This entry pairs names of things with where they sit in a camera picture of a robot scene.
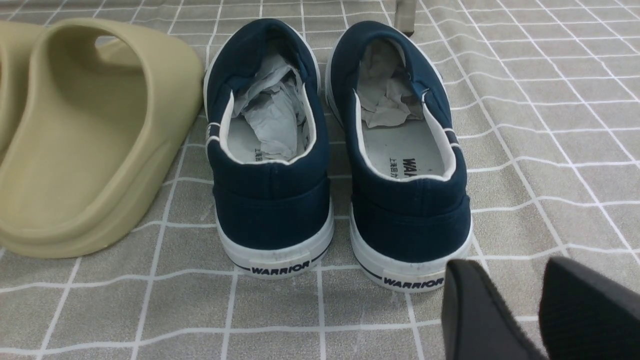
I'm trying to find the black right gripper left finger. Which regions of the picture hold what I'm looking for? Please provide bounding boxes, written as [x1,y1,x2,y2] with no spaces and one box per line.
[441,259,547,360]

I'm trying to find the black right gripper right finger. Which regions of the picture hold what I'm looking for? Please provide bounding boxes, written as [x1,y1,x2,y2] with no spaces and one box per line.
[538,256,640,360]

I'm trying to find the navy slip-on shoe right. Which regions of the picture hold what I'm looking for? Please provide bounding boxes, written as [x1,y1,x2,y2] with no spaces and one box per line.
[325,20,474,293]

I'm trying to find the navy slip-on shoe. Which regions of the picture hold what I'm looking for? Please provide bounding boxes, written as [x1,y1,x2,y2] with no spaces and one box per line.
[203,18,335,280]
[325,20,474,293]

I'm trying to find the navy slip-on shoe left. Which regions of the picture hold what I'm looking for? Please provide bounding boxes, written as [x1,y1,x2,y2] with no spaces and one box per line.
[203,18,335,280]

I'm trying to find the grey checked tablecloth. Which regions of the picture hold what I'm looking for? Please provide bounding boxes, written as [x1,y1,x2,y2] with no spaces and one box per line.
[0,0,640,360]

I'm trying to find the olive foam slide right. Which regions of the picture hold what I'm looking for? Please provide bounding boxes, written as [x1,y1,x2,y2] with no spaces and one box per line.
[0,18,204,259]

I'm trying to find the olive foam slide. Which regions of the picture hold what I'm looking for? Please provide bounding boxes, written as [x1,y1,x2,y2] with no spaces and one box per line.
[0,20,45,159]
[0,18,204,259]

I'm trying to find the olive foam slide left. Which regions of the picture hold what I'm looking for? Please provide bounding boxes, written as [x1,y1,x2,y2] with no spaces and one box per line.
[0,20,45,159]

